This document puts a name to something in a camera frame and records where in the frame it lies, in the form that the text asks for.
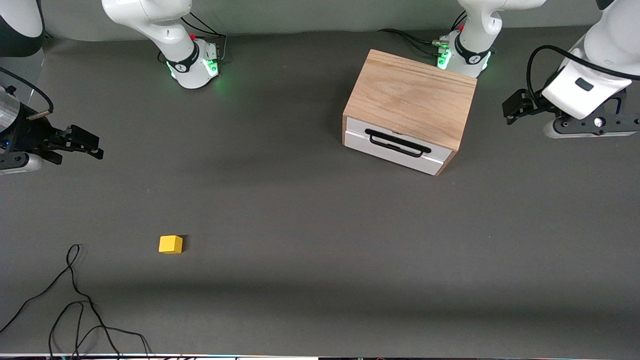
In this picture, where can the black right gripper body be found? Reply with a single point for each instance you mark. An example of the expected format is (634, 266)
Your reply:
(25, 135)

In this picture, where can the yellow cube block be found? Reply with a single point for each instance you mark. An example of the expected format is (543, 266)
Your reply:
(170, 245)

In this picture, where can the white drawer with wooden interior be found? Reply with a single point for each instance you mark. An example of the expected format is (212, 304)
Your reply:
(357, 126)

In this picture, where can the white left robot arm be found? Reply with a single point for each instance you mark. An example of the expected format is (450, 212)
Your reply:
(605, 45)

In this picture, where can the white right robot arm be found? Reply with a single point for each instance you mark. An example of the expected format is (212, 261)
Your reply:
(192, 75)

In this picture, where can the wooden drawer cabinet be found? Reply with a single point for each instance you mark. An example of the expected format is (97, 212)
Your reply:
(410, 95)

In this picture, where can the white notched drawer front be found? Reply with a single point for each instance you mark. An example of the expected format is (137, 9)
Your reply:
(360, 146)

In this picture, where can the grey table cloth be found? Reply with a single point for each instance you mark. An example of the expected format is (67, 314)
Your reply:
(300, 225)

